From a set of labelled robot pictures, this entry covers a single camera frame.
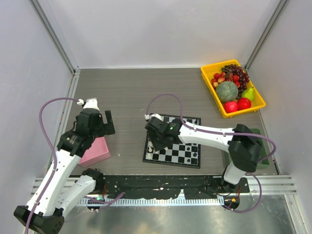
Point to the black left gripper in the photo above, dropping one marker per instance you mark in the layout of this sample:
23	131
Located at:
107	128

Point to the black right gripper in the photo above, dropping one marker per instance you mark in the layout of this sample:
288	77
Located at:
157	145

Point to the black and white chessboard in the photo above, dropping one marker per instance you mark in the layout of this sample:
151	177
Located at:
185	154

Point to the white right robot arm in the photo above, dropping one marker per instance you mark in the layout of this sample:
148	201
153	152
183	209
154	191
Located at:
240	143

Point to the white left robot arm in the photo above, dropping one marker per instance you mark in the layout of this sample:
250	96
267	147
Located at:
47	210

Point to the pink open box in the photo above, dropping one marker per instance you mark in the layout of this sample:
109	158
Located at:
97	152

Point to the red apple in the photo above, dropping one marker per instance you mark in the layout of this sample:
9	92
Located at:
244	103
230	106

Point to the green melon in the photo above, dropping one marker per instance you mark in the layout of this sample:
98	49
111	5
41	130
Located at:
227	91

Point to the yellow fruit tray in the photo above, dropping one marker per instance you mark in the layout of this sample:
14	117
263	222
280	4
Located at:
207	72

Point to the green pear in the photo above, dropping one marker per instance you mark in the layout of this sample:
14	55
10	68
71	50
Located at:
249	94

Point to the purple grape bunch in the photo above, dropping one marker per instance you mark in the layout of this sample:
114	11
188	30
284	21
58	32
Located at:
238	70

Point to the green empty tray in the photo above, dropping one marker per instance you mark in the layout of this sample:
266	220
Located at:
265	163

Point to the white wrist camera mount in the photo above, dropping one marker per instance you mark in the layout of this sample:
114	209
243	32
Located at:
91	103

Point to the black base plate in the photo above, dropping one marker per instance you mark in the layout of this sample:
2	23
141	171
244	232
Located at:
169	186

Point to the aluminium frame rail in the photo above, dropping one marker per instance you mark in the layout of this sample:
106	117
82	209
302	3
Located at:
52	26

